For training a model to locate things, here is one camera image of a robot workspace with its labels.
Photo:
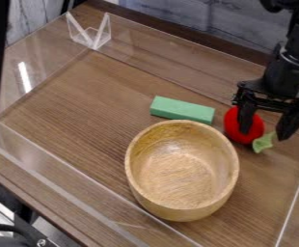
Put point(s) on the red plush strawberry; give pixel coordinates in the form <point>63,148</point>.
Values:
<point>259,140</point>

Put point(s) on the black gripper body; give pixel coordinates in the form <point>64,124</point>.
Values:
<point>267,101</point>

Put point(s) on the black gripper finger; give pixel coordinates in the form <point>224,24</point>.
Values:
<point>247,109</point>
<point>288,124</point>

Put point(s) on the green foam block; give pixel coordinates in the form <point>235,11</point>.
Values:
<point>180,110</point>

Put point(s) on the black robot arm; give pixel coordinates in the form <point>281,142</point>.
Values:
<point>273,92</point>

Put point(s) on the clear acrylic tray wall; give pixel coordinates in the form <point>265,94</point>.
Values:
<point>76,203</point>

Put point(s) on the wooden bowl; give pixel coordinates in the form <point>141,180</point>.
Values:
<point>183,168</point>

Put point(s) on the clear acrylic corner bracket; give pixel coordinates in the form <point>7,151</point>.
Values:
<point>92,38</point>

